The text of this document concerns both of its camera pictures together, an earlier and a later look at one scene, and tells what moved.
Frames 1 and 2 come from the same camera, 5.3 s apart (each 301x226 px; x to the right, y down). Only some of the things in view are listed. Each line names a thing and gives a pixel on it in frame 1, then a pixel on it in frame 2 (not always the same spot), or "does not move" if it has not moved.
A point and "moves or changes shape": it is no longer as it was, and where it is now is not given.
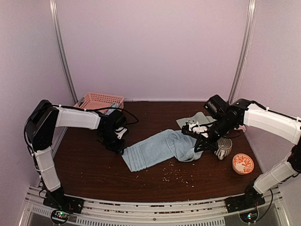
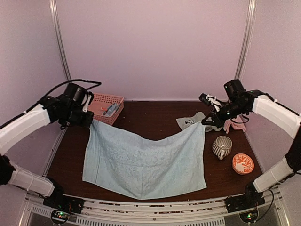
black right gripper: [207, 145] -> [217, 121]
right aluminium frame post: [242, 60] does not move
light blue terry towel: [172, 144] moves or changes shape
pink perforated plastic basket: [91, 101] does not move
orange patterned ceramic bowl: [242, 164] does not move
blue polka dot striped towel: [115, 105] does not move
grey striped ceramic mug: [224, 146] does not move
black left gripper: [117, 148] -> [86, 123]
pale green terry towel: [200, 117] does not move
